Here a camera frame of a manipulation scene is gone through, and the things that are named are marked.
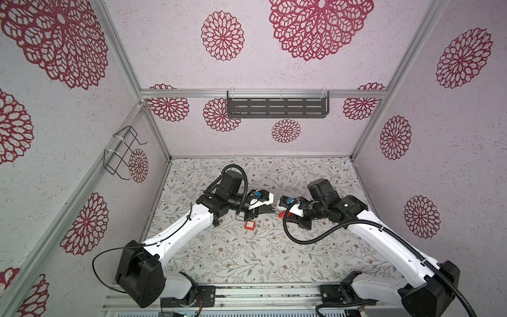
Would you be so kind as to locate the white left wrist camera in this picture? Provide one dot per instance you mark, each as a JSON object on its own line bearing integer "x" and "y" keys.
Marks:
{"x": 260, "y": 198}

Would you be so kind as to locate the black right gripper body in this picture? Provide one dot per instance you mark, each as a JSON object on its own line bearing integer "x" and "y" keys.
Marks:
{"x": 311, "y": 212}

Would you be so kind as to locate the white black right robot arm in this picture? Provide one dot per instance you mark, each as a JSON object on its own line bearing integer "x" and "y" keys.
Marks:
{"x": 426, "y": 286}

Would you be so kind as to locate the dark metal wall shelf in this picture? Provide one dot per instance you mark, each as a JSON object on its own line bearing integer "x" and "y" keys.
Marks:
{"x": 277, "y": 107}

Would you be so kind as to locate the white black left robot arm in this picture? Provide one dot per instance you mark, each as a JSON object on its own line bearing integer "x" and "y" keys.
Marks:
{"x": 141, "y": 272}

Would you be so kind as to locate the red padlock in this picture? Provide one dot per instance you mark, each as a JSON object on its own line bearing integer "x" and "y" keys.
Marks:
{"x": 250, "y": 225}
{"x": 283, "y": 214}

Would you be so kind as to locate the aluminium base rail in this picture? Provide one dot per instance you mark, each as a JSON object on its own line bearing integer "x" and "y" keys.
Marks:
{"x": 254, "y": 299}

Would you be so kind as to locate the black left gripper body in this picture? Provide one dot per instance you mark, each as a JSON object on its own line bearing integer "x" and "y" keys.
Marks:
{"x": 250, "y": 214}

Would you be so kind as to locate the black wire wall basket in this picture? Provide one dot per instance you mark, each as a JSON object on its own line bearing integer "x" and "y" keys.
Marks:
{"x": 128, "y": 161}

